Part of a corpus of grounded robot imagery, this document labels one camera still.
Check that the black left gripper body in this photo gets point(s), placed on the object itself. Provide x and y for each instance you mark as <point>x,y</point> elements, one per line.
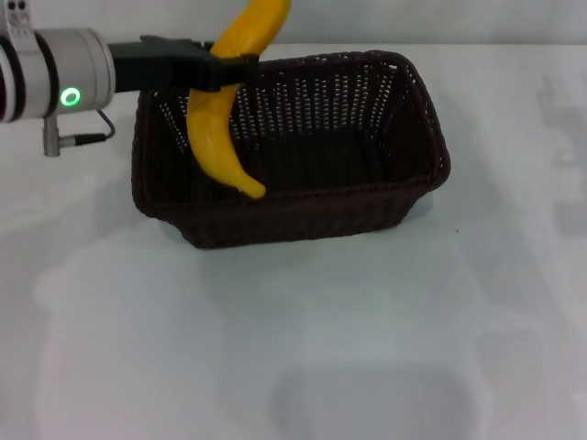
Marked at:
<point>160,64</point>

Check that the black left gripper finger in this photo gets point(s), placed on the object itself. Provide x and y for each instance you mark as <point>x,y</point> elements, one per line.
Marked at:
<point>231,69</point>

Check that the yellow banana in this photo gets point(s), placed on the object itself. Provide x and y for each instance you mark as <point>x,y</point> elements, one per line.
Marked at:
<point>213,137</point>

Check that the dark brown woven basket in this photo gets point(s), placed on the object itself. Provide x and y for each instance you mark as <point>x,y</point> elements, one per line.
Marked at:
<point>298,220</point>

